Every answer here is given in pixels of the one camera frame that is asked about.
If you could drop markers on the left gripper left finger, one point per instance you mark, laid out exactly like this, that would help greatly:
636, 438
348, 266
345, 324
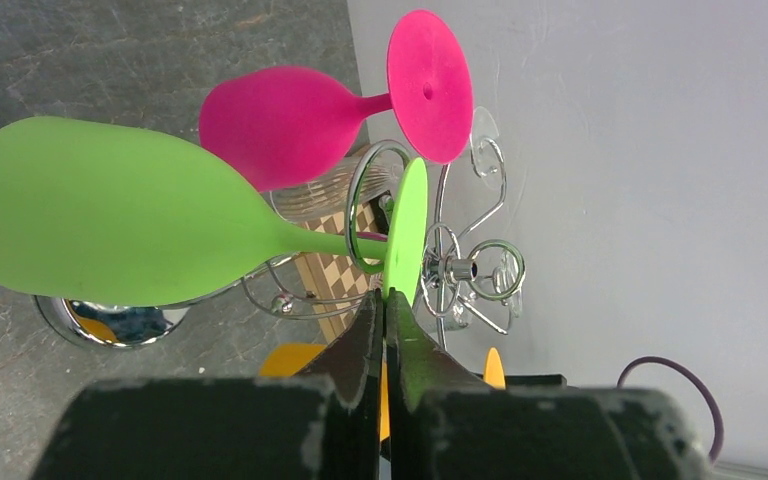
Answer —
321, 423

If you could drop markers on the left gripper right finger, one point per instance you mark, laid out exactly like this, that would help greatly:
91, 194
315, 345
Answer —
448, 424

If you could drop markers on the chrome wine glass rack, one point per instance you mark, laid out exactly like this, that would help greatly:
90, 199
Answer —
450, 283

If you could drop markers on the green wine glass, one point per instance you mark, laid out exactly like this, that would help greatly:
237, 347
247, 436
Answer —
127, 216

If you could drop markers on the orange wine glass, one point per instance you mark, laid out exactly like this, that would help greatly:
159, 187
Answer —
289, 359

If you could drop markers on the pink wine glass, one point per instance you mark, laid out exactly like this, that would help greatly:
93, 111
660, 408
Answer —
284, 126

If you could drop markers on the wooden chessboard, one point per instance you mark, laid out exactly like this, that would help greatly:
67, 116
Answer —
333, 277

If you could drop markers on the clear glass near front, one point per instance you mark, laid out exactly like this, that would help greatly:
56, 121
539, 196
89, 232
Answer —
328, 193

